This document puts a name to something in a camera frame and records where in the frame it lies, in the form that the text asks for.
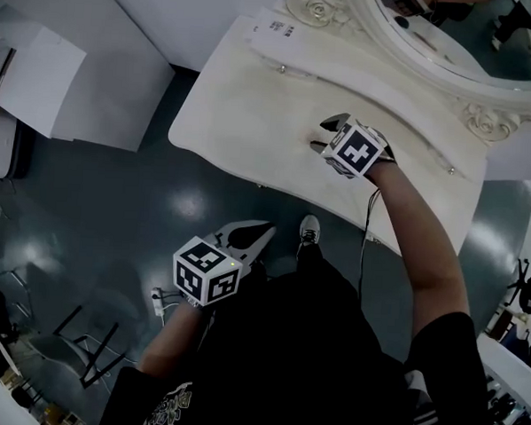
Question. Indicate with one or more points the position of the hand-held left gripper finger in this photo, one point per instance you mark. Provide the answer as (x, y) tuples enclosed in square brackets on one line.
[(259, 251), (244, 230)]

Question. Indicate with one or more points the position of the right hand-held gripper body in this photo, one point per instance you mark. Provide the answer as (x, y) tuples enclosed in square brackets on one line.
[(355, 149)]

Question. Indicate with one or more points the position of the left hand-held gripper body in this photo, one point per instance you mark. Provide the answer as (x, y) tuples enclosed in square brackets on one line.
[(207, 273)]

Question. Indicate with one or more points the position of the person's left forearm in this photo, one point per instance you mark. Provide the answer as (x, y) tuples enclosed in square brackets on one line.
[(170, 335)]

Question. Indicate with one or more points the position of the person's right forearm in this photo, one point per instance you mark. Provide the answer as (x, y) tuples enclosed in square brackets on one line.
[(423, 242)]

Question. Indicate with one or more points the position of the white dressing table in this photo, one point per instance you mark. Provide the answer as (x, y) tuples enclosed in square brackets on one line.
[(252, 131)]

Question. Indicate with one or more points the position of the white sneaker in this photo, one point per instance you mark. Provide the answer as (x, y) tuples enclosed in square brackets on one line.
[(310, 229)]

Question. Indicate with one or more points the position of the black trousers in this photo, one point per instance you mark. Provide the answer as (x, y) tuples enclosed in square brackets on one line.
[(311, 272)]

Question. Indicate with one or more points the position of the white power strip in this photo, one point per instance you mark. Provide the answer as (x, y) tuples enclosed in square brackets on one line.
[(158, 301)]

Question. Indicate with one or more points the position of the white paper label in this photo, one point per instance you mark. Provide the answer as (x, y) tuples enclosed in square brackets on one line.
[(275, 30)]

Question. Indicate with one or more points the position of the black printed t-shirt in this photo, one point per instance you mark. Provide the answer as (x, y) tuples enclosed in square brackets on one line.
[(292, 377)]

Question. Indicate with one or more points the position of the grey chair black legs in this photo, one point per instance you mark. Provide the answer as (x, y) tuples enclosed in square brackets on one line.
[(63, 347)]

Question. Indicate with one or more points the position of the black office chair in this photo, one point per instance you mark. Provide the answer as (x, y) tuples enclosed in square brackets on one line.
[(528, 287)]

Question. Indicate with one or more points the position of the white cardboard box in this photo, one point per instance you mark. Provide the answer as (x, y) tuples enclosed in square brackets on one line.
[(37, 79)]

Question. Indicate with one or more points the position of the oval mirror ornate white frame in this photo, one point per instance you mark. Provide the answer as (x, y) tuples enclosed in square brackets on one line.
[(385, 44)]

